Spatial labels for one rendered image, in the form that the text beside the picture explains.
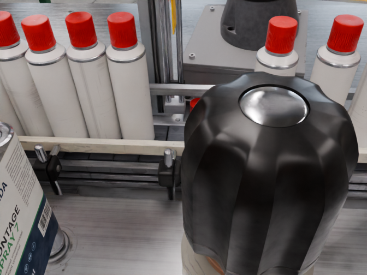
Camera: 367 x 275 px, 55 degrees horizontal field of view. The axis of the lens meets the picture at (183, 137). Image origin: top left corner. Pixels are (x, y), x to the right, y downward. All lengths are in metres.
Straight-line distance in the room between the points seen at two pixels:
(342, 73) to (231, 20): 0.29
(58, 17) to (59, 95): 0.64
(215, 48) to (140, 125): 0.25
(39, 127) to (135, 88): 0.17
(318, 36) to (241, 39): 0.35
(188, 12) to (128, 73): 0.64
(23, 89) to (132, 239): 0.25
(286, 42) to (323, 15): 0.68
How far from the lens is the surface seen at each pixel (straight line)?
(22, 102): 0.55
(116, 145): 0.53
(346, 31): 0.46
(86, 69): 0.48
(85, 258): 0.46
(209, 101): 0.16
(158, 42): 0.60
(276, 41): 0.44
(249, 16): 0.67
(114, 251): 0.46
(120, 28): 0.45
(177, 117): 0.68
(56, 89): 0.51
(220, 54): 0.68
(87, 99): 0.51
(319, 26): 1.05
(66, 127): 0.55
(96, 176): 0.57
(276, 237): 0.17
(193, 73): 0.67
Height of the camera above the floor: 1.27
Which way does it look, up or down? 43 degrees down
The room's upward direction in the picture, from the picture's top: 2 degrees counter-clockwise
